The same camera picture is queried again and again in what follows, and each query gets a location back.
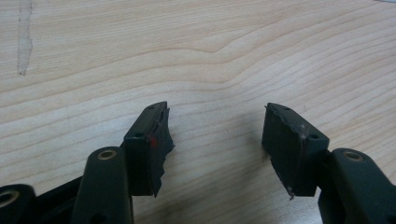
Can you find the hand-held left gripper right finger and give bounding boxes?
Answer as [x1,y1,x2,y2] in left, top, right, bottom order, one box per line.
[261,102,396,224]

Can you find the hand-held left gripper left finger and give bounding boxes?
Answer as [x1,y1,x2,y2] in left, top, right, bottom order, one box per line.
[70,101,176,224]

